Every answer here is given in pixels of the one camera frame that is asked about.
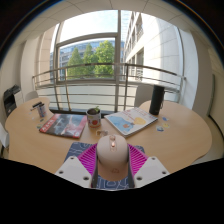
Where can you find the small can with pens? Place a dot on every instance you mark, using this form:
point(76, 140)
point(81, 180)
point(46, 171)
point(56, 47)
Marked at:
point(41, 111)

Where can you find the black paper tray stack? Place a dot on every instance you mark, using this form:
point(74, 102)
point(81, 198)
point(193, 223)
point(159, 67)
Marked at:
point(10, 100)

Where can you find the metal balcony railing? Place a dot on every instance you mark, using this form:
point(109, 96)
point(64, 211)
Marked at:
point(100, 65)

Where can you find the blue round sticker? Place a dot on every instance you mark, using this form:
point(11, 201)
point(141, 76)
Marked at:
point(160, 129)
point(165, 118)

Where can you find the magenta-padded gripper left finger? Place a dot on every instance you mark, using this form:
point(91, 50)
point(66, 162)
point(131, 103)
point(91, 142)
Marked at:
point(75, 170)

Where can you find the pale pink computer mouse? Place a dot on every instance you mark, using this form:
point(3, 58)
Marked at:
point(112, 156)

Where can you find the green trees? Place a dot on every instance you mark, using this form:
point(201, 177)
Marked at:
point(103, 56)

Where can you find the tin can plant pot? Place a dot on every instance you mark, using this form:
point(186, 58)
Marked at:
point(94, 118)

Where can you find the white chair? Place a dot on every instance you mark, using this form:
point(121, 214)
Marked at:
point(3, 135)
point(142, 95)
point(31, 96)

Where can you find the light blue cover magazine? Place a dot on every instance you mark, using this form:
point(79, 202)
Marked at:
point(130, 121)

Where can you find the dark blue patterned mouse pad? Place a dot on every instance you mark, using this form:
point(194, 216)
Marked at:
point(75, 149)

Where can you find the red cover magazine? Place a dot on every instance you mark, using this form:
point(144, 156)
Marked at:
point(63, 125)

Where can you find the yellow round sticker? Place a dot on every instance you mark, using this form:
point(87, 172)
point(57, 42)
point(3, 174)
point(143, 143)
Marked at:
point(166, 125)

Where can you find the black cylinder speaker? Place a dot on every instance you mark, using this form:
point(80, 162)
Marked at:
point(156, 100)

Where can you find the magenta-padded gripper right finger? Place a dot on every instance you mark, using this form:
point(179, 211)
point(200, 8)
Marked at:
point(146, 170)

